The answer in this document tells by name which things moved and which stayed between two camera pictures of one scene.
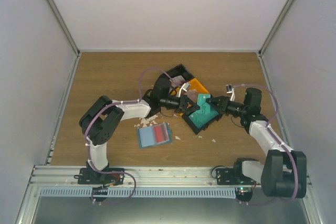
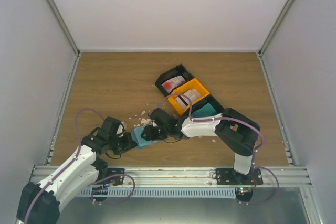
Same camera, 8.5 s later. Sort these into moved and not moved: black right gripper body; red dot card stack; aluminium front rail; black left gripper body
Moved: black left gripper body; black right gripper body
Not moved: aluminium front rail; red dot card stack
